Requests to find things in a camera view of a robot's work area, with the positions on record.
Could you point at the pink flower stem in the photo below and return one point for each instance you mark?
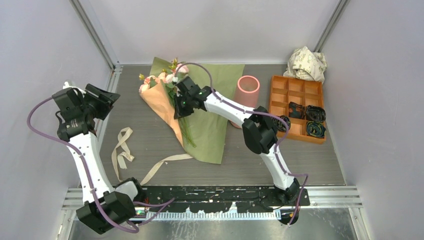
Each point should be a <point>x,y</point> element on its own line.
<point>151,81</point>
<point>174,73</point>

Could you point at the beige ribbon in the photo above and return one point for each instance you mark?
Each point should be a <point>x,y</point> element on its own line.
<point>121,153</point>

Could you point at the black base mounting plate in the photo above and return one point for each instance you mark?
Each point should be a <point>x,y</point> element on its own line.
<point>219,199</point>

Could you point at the crumpled white patterned cloth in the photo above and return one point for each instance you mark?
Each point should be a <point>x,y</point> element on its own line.
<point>306,65</point>

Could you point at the peach paper bouquet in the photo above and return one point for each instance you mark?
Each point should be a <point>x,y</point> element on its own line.
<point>208,130</point>

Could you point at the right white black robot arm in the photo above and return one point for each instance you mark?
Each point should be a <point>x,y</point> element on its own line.
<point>259,131</point>

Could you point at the orange compartment tray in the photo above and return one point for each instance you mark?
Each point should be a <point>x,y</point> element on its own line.
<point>287,96</point>

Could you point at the aluminium front rail frame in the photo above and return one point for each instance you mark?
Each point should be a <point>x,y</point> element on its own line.
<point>320,197</point>

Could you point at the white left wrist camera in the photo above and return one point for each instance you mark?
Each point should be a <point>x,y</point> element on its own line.
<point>71,85</point>

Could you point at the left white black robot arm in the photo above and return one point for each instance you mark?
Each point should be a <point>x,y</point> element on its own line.
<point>104,207</point>

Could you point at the pink cylindrical vase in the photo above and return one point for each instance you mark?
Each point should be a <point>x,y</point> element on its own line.
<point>247,91</point>

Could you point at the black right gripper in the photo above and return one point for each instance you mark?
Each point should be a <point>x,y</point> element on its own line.
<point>178,112</point>

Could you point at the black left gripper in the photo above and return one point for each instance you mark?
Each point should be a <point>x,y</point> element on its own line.
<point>105,100</point>

